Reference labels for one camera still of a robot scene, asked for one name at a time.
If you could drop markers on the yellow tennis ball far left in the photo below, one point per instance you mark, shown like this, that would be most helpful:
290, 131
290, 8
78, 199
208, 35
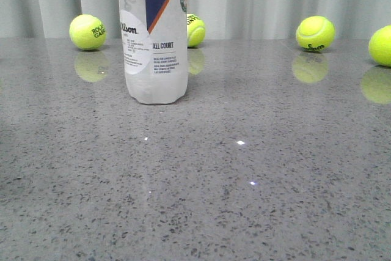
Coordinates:
87, 32

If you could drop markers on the clear Wilson tennis ball can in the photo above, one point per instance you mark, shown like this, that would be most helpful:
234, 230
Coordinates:
154, 39

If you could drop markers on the yellow tennis ball far right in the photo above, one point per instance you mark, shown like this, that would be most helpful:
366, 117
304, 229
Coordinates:
379, 46

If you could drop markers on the yellow tennis ball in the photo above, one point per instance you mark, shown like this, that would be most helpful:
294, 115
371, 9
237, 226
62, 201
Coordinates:
196, 30
379, 46
87, 32
315, 33

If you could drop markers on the yellow tennis ball centre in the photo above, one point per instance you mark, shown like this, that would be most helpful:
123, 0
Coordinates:
196, 30

